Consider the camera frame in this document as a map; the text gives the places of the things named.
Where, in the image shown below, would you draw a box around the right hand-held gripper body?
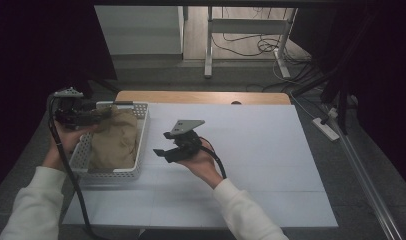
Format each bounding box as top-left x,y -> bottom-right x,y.
163,119 -> 206,164

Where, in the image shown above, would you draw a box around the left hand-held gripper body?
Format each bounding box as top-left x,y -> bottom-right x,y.
53,86 -> 99,131

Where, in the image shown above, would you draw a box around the white floor cable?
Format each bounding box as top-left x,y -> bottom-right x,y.
272,58 -> 325,122

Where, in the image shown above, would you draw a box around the white perforated plastic basket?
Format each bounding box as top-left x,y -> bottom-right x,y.
67,100 -> 151,185

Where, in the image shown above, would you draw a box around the white metal desk frame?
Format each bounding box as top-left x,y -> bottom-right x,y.
203,5 -> 299,80

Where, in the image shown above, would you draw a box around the white cabinet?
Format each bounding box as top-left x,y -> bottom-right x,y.
94,4 -> 186,56

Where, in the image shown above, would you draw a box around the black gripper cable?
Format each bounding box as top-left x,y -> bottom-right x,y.
198,135 -> 228,180
47,95 -> 107,240

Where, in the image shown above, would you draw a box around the person's left hand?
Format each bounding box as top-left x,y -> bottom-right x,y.
42,121 -> 99,172

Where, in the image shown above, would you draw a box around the person's right hand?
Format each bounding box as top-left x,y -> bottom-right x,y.
177,139 -> 225,190

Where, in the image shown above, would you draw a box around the white foam board mat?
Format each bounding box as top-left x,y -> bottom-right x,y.
62,102 -> 339,230

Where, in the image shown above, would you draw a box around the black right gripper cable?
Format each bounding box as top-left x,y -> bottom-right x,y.
198,135 -> 228,180

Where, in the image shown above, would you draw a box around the black floor cable tangle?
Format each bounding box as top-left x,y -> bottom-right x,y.
210,32 -> 294,58

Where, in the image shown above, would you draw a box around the khaki pants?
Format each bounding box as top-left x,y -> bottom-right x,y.
88,105 -> 139,171

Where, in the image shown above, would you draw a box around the wooden table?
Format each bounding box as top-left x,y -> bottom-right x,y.
114,90 -> 292,106

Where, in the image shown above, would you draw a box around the white power strip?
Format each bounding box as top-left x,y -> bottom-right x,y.
311,116 -> 341,142

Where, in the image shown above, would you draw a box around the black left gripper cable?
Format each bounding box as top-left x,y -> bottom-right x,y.
47,95 -> 107,240

